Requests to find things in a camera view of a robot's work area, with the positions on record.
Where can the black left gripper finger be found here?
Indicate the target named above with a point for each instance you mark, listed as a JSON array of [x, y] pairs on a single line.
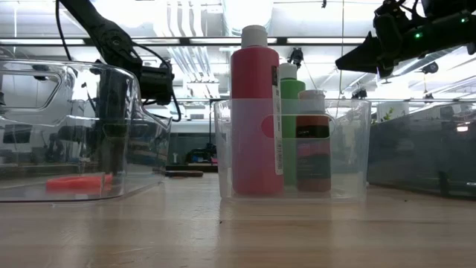
[[105, 149], [118, 149]]

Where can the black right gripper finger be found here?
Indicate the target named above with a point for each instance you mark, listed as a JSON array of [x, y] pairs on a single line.
[[366, 67], [366, 52]]

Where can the green paint bottle white cap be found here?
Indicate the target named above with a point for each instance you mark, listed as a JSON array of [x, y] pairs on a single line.
[[292, 97]]

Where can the large red paint bottle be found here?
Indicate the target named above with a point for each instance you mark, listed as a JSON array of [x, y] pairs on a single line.
[[254, 111]]

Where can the small brown paint bottle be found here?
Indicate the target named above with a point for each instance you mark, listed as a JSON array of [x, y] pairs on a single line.
[[314, 167]]

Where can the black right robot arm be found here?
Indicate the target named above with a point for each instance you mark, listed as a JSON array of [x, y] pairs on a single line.
[[439, 33]]

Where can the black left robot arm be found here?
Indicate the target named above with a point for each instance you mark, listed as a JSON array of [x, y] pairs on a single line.
[[104, 33]]

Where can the large clear plastic bin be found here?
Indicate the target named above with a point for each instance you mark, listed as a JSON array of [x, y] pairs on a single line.
[[22, 156]]

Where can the small clear plastic bin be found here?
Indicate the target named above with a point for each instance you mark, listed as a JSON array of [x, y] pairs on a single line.
[[349, 156]]

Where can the smoke-grey plastic tray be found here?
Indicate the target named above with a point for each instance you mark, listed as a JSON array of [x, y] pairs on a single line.
[[420, 156]]

